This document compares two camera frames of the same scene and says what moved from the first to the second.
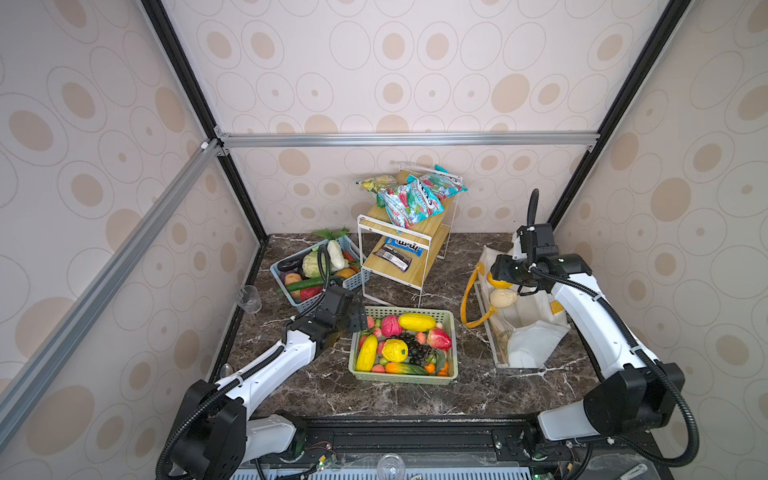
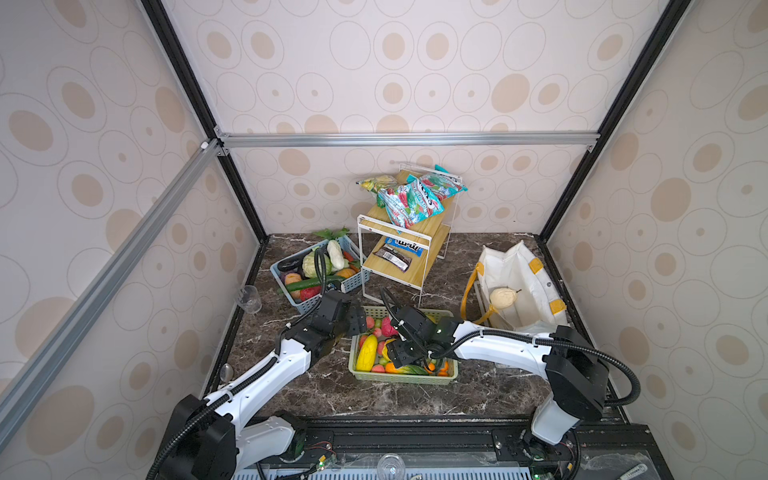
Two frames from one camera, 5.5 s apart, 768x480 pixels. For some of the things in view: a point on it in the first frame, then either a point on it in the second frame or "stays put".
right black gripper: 502,268 → 395,354
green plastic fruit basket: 444,317 stays put
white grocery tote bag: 518,325 stays put
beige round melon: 503,297 stays put
